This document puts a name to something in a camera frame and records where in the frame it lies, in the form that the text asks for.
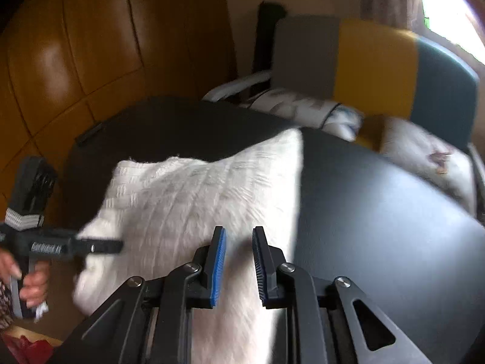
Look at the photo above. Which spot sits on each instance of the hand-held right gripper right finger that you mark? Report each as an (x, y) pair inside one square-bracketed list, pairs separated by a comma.
[(259, 273)]

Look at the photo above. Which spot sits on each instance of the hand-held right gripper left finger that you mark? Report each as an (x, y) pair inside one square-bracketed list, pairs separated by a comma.
[(219, 269)]

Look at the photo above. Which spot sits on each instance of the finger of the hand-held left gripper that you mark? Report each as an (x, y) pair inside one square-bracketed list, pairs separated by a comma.
[(102, 245)]

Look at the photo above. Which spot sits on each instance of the white knitted sweater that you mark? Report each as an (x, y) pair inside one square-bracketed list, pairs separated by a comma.
[(170, 204)]

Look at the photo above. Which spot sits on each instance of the person's left hand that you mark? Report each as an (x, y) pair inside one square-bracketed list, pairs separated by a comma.
[(36, 284)]

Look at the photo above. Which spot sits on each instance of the red garment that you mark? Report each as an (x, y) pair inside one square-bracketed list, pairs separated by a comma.
[(22, 349)]

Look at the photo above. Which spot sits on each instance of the black leather mat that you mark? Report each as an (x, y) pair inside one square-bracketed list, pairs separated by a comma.
[(379, 216)]

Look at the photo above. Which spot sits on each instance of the wooden wardrobe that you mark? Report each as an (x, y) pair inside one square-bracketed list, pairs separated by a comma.
[(94, 45)]

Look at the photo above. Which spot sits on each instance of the patterned white pillow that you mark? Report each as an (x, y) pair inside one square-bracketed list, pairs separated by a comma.
[(303, 108)]

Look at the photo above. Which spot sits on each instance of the deer print pillow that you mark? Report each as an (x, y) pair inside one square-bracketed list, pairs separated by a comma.
[(416, 148)]

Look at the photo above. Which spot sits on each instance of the black upright panel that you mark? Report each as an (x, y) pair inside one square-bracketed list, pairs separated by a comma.
[(265, 34)]

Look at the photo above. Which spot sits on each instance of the grey yellow teal headboard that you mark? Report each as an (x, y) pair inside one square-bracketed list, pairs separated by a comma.
[(379, 64)]

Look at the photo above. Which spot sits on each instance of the bright window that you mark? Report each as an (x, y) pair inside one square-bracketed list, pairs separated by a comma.
[(451, 11)]

